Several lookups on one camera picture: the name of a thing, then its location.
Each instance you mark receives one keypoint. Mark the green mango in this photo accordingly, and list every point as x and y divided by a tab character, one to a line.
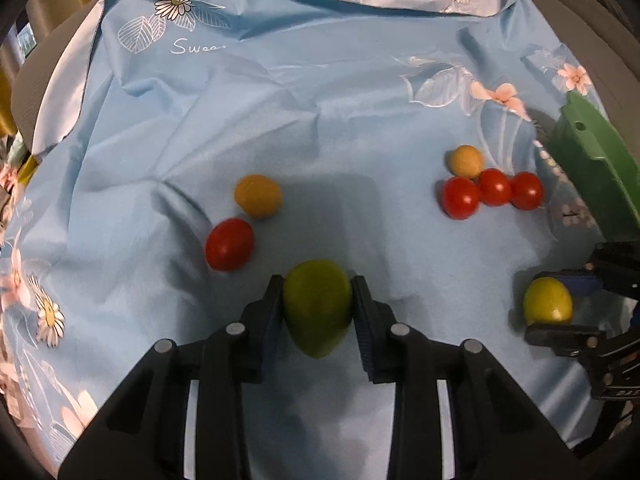
316	307

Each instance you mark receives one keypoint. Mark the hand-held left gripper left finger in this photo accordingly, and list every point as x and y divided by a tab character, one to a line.
271	320

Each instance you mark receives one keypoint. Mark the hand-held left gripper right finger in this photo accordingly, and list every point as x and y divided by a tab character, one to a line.
364	325

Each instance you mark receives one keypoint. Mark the grey floral cloth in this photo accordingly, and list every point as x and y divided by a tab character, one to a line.
11	165

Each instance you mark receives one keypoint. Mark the small orange tomato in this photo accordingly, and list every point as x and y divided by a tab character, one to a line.
465	161

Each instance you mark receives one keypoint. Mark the yellow-green lemon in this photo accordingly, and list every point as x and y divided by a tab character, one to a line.
547	302

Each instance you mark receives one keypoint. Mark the green box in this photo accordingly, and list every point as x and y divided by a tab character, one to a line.
595	160

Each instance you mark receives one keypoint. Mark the light blue floral cloth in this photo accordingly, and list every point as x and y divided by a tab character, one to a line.
320	110

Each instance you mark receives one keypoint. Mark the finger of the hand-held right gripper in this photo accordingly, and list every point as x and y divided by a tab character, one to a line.
575	281
562	336

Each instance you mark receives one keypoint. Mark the red tomato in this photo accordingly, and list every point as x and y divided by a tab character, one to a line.
495	187
230	244
460	198
526	190

